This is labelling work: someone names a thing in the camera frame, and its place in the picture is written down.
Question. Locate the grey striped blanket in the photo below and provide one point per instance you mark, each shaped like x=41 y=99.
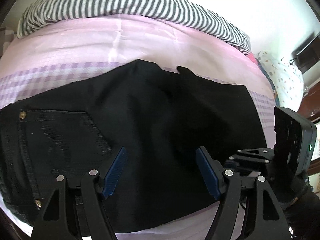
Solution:
x=46 y=12

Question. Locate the black wall-mounted device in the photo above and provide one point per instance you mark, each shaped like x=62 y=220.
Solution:
x=306 y=55

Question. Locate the black denim pants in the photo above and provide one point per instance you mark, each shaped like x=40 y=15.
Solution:
x=160 y=117

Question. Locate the pink checked bed sheet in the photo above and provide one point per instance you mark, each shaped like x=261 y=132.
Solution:
x=74 y=50

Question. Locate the white dotted pillow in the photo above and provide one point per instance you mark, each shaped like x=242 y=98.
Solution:
x=286 y=80

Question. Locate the dark wooden furniture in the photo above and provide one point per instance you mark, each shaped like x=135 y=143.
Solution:
x=310 y=105

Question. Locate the dark gloved hand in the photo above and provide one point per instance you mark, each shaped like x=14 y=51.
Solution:
x=289 y=191

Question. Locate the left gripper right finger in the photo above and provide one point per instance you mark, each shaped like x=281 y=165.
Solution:
x=242 y=182

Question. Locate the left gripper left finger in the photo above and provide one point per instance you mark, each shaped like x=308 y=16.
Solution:
x=58 y=217

